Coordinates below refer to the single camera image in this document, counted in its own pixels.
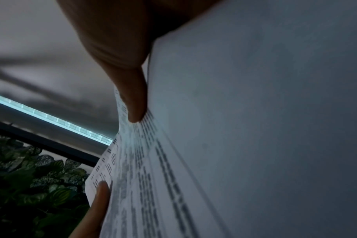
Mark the person's left hand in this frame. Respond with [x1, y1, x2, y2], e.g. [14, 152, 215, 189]
[68, 181, 112, 238]

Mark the white printed paper sheet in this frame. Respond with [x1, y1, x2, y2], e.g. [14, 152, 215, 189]
[84, 0, 357, 238]

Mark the person's right hand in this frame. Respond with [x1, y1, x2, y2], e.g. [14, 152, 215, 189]
[56, 0, 224, 123]

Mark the green spotted leafy plant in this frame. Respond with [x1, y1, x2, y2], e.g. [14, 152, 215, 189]
[0, 131, 91, 238]

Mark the white strip light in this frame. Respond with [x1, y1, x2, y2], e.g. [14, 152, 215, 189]
[0, 91, 115, 146]

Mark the black metal beam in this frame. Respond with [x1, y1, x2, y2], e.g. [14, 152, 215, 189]
[0, 118, 100, 167]

